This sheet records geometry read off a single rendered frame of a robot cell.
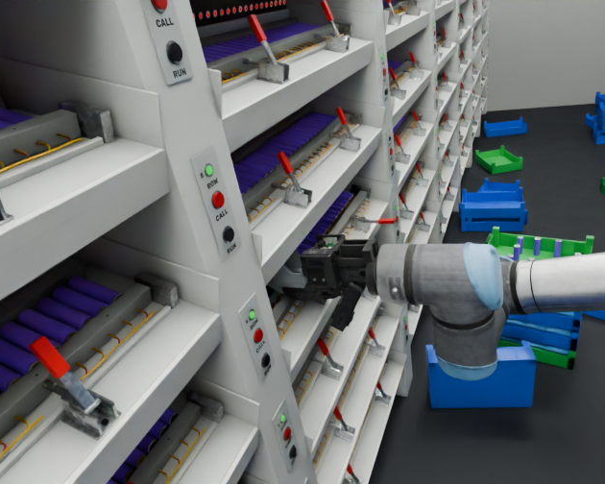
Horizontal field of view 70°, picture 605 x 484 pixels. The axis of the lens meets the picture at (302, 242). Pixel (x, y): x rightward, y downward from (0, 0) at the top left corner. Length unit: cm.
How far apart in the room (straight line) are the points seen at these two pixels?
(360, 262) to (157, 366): 34
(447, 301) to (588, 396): 108
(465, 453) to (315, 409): 69
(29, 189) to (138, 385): 20
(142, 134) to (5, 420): 26
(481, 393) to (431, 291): 92
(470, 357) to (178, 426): 41
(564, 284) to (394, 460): 86
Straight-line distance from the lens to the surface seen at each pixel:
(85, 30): 45
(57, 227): 36
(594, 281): 75
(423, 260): 63
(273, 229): 64
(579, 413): 162
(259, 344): 58
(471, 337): 67
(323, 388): 90
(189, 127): 45
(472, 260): 62
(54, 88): 50
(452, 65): 245
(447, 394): 151
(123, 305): 49
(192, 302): 52
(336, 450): 105
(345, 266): 68
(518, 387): 152
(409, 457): 145
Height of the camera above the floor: 120
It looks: 28 degrees down
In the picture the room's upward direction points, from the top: 12 degrees counter-clockwise
